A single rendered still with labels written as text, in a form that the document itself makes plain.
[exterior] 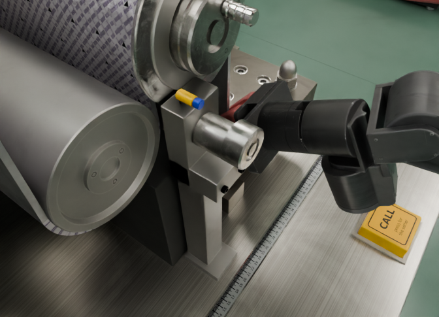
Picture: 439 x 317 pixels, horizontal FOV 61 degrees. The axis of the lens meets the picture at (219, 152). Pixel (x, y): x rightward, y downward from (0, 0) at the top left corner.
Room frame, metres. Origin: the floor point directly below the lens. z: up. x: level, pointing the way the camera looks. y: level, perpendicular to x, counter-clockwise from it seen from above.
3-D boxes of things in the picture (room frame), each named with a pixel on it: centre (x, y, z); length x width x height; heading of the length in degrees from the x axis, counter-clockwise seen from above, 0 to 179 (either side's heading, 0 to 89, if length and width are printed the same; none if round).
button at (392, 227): (0.28, -0.26, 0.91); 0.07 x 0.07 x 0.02; 54
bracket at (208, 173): (0.24, 0.01, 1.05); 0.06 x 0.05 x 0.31; 54
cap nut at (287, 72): (0.47, -0.11, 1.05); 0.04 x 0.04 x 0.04
